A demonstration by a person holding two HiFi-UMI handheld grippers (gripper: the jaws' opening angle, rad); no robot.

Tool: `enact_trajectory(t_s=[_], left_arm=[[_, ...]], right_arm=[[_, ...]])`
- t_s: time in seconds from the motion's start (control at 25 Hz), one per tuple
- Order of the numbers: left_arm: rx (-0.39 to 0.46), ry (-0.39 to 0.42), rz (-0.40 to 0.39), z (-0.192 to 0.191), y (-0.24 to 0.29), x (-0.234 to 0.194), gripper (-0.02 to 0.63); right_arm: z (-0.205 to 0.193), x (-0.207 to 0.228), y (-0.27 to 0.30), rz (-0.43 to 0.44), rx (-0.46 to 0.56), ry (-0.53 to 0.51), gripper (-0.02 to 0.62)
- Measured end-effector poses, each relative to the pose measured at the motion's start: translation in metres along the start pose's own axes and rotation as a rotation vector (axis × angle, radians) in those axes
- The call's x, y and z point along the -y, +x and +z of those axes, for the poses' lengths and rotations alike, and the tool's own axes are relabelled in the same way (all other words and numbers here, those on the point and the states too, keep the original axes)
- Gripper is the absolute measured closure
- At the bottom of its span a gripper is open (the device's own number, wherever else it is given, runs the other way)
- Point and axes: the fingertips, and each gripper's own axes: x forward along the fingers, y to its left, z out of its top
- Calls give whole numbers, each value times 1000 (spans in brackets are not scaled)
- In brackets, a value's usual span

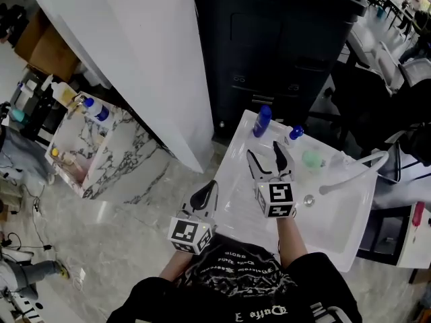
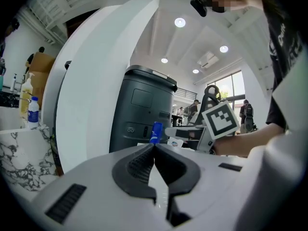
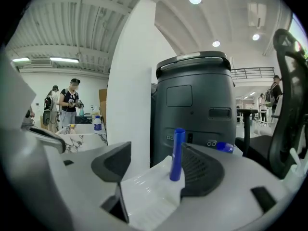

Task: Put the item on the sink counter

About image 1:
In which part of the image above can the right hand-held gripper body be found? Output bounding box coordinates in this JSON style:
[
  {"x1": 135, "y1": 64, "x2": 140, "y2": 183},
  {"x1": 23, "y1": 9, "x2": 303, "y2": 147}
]
[{"x1": 253, "y1": 174, "x2": 298, "y2": 219}]

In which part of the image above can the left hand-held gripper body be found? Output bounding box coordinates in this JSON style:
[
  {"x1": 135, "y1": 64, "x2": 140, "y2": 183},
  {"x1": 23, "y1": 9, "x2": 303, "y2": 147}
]
[{"x1": 167, "y1": 195, "x2": 219, "y2": 256}]

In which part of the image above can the person's left forearm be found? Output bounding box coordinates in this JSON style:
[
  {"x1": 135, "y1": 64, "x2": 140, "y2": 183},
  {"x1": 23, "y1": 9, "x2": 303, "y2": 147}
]
[{"x1": 158, "y1": 250, "x2": 197, "y2": 282}]

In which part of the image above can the person's right forearm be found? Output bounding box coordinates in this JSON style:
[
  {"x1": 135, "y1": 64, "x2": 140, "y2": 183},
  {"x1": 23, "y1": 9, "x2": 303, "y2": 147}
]
[{"x1": 275, "y1": 213, "x2": 309, "y2": 269}]

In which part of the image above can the green round item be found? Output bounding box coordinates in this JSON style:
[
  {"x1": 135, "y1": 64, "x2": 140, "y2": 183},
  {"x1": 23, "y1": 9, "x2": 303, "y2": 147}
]
[{"x1": 301, "y1": 149, "x2": 326, "y2": 172}]

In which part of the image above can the white sink counter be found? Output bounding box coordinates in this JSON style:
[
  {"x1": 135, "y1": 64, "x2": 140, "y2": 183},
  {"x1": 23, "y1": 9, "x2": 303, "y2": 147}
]
[{"x1": 213, "y1": 109, "x2": 379, "y2": 273}]

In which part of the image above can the small white blue-capped bottle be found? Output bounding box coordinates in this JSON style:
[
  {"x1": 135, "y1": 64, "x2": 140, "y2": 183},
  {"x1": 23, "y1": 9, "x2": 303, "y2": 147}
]
[{"x1": 284, "y1": 124, "x2": 305, "y2": 149}]

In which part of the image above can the tall blue bottle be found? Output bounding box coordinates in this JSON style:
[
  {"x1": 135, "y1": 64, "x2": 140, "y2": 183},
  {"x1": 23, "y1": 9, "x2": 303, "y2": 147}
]
[{"x1": 252, "y1": 104, "x2": 273, "y2": 139}]

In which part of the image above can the white curved faucet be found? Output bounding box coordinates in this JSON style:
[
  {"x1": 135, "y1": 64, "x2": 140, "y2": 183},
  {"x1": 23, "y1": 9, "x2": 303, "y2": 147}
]
[{"x1": 319, "y1": 150, "x2": 390, "y2": 196}]

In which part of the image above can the person's black printed shirt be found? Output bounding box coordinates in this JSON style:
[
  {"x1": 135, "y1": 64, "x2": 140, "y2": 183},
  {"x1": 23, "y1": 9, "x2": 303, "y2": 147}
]
[{"x1": 106, "y1": 233, "x2": 364, "y2": 323}]

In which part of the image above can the marble pattern cabinet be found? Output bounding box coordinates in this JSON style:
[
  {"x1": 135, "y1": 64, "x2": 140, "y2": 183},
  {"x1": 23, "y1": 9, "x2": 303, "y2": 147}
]
[{"x1": 44, "y1": 92, "x2": 171, "y2": 205}]

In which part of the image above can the black cabinet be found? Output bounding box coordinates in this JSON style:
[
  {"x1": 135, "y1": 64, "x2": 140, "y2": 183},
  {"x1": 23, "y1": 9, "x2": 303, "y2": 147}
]
[{"x1": 190, "y1": 0, "x2": 368, "y2": 139}]

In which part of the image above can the large white blue-capped bottle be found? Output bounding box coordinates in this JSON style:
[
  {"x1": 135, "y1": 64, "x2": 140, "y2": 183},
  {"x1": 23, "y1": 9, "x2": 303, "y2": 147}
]
[{"x1": 83, "y1": 97, "x2": 110, "y2": 123}]

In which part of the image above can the red bottle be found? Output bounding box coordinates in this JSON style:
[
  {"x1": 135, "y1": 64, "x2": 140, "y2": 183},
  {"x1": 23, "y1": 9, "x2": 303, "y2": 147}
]
[{"x1": 412, "y1": 201, "x2": 426, "y2": 229}]

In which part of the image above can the white side cabinet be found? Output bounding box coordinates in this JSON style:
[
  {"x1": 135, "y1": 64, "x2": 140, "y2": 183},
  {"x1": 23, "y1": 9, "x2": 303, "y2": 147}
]
[{"x1": 396, "y1": 201, "x2": 431, "y2": 269}]

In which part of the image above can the white chair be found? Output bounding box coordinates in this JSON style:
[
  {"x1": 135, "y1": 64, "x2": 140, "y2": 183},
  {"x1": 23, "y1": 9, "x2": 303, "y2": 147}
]
[{"x1": 346, "y1": 28, "x2": 431, "y2": 96}]

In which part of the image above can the yellow liquid pump bottle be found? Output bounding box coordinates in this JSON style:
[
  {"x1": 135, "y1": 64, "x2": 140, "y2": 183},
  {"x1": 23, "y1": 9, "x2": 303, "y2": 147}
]
[{"x1": 40, "y1": 74, "x2": 79, "y2": 106}]

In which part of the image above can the teal bottle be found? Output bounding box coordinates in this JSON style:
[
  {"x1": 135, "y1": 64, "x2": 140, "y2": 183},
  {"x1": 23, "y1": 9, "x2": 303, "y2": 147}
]
[{"x1": 9, "y1": 108, "x2": 28, "y2": 124}]

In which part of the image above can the cardboard box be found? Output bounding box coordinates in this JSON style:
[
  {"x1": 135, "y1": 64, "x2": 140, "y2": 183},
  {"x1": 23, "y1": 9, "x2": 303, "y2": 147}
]
[{"x1": 13, "y1": 9, "x2": 81, "y2": 83}]

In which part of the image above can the black floor cable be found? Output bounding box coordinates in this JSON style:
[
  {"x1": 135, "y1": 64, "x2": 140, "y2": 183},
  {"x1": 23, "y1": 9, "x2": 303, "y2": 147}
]
[{"x1": 0, "y1": 183, "x2": 55, "y2": 254}]

